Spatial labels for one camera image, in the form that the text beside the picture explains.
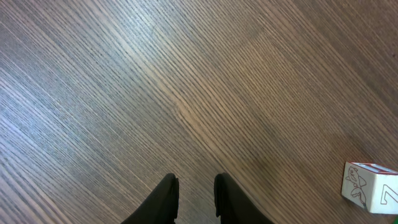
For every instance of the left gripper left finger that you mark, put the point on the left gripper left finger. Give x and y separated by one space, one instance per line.
161 206

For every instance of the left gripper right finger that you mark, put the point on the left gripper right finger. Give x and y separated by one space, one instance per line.
233 206

